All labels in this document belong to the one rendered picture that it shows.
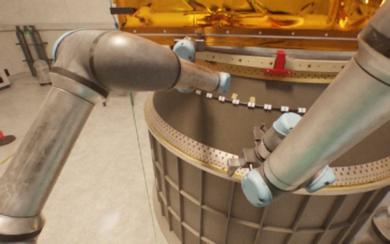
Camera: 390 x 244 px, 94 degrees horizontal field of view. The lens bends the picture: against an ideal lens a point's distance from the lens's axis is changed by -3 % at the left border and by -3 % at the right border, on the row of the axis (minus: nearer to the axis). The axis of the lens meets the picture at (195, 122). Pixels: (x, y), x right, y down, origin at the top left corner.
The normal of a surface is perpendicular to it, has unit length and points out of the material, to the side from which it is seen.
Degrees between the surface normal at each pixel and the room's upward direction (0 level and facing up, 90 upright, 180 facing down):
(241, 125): 62
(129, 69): 90
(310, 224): 90
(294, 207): 90
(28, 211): 88
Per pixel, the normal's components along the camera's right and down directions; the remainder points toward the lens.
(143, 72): 0.44, 0.47
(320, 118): -0.95, 0.10
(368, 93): -0.75, 0.42
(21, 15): -0.07, 0.49
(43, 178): 0.83, 0.20
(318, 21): -0.05, 0.88
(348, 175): 0.07, -0.30
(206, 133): -0.51, -0.05
